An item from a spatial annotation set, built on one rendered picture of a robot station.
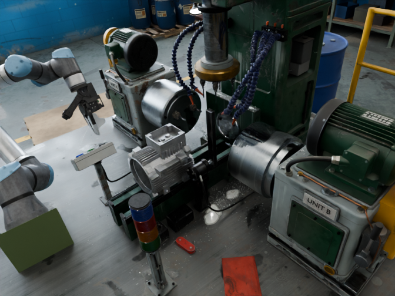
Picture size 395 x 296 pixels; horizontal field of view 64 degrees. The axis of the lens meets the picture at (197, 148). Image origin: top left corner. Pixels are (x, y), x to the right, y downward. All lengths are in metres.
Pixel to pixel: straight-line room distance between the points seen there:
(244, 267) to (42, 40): 5.99
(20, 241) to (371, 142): 1.16
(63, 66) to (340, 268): 1.21
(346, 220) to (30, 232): 1.03
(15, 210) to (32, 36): 5.50
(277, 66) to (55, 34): 5.70
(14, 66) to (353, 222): 1.19
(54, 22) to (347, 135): 6.14
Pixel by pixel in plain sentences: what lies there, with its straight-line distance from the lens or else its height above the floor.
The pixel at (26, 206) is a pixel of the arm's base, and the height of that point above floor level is 1.02.
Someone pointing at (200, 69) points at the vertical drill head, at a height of 1.33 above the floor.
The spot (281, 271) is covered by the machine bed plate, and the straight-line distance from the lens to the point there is 1.21.
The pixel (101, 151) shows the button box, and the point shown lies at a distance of 1.34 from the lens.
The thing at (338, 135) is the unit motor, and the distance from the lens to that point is 0.93.
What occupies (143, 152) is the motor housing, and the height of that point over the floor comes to 1.10.
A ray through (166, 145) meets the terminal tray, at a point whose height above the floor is 1.13.
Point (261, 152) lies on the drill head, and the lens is 1.11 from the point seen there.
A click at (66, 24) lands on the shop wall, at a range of 6.73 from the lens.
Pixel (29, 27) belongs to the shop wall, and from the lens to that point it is 6.59.
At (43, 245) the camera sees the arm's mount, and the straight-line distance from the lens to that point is 1.35.
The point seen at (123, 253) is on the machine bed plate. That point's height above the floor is 0.80.
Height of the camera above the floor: 1.82
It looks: 37 degrees down
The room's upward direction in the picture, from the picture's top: 5 degrees counter-clockwise
